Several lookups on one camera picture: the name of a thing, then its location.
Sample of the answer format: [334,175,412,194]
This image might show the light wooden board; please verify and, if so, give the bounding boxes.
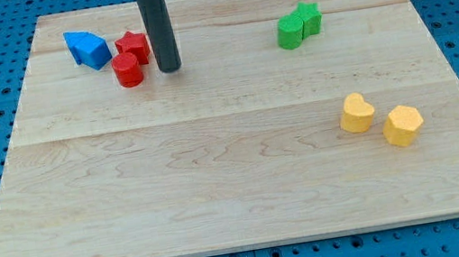
[0,0,459,257]

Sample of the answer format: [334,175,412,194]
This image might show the green cylinder block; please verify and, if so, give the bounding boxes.
[277,14,304,50]

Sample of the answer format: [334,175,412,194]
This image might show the red cylinder block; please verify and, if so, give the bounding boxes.
[111,52,144,88]

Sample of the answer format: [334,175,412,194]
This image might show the red star block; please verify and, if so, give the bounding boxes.
[115,32,151,65]

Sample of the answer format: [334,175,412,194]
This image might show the yellow heart block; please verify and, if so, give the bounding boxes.
[340,92,375,133]

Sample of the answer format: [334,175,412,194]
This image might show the green star block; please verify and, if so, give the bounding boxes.
[293,2,322,39]

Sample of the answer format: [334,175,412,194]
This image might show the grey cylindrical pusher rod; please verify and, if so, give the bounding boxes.
[136,0,181,73]

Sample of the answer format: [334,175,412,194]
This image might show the blue cube block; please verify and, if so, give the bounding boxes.
[75,34,112,70]

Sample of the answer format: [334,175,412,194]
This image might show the yellow hexagon block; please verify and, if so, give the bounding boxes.
[382,105,425,147]

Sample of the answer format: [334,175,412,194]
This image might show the blue triangle block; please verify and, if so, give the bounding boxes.
[63,32,91,65]

